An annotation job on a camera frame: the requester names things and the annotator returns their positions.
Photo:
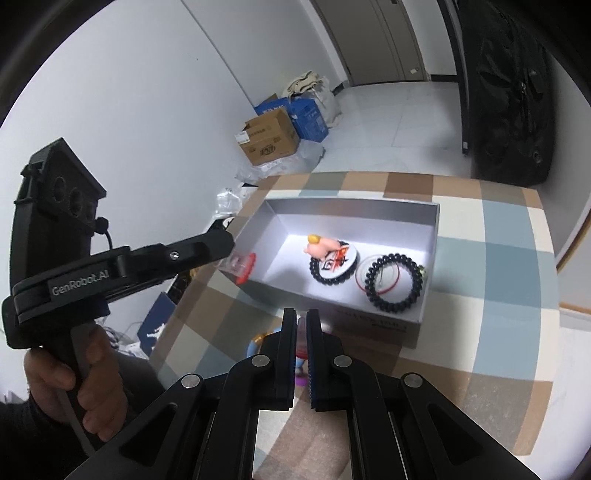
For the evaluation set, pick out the red-rimmed round pin badge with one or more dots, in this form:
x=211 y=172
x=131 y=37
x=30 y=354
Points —
x=379 y=275

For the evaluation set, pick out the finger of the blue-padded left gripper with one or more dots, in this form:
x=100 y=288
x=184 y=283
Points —
x=219 y=226

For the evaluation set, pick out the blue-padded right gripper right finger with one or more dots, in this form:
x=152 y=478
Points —
x=400 y=428

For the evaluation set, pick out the brown cardboard box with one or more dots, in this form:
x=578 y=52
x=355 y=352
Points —
x=268 y=137

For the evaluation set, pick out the navy Jordan shoe box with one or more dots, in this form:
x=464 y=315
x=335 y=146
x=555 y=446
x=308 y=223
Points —
x=154 y=323

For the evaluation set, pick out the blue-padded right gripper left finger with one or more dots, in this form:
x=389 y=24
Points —
x=202 y=428

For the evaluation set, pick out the light blue plastic ring toy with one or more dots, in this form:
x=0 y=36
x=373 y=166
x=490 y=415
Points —
x=268 y=343

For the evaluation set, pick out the blue cardboard box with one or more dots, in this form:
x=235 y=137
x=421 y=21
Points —
x=304 y=114

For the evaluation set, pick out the checkered table mat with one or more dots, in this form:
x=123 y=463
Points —
x=484 y=331

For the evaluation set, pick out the silver phone box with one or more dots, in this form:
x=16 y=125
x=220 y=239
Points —
x=278 y=233

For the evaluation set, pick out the black coat rack stand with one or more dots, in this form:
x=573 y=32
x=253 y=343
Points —
x=450 y=14

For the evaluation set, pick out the black hanging backpack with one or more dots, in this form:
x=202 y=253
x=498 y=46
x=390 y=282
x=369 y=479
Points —
x=511 y=96

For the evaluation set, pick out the white China flag badge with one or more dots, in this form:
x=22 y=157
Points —
x=338 y=267

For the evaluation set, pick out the grey plastic mailer bag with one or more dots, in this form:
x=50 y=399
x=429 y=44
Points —
x=309 y=154

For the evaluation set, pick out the grey door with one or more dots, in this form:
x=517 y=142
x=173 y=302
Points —
x=375 y=40

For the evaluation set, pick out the crumpled clear plastic bag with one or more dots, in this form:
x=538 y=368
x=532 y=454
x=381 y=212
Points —
x=230 y=201

